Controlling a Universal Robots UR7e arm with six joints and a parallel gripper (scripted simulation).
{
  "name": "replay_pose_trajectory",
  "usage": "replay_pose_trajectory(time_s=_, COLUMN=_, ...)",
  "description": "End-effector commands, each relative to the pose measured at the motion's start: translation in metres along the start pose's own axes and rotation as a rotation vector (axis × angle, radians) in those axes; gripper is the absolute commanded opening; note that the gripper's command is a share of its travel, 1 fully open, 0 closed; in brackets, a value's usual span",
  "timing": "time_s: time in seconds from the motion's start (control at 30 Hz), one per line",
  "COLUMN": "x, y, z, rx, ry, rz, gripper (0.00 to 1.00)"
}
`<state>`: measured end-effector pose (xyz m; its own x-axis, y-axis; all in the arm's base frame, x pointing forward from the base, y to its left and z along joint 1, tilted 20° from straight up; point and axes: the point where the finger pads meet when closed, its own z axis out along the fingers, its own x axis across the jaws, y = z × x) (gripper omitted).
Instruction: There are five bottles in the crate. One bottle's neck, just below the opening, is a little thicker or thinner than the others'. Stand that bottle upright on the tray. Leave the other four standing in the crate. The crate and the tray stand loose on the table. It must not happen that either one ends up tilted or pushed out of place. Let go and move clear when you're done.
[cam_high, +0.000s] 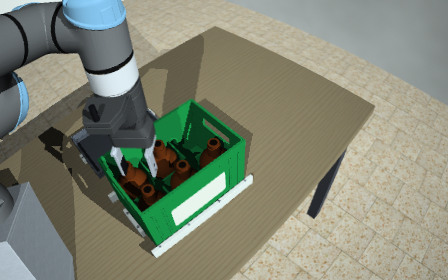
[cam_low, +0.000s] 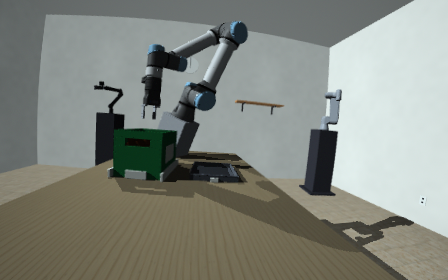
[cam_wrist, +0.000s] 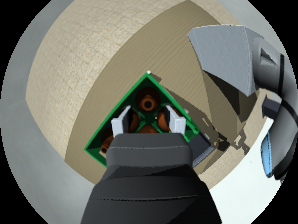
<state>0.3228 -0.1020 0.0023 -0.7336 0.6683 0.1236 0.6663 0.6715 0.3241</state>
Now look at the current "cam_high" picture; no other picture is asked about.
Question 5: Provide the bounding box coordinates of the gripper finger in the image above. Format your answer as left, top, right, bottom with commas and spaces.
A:
110, 146, 129, 176
144, 134, 157, 177

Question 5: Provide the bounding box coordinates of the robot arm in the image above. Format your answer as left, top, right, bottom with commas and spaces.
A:
0, 0, 134, 139

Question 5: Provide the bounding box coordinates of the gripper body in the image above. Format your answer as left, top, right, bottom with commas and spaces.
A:
82, 54, 156, 149

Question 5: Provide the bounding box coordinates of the green plastic crate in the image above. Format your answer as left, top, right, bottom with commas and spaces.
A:
108, 99, 245, 245

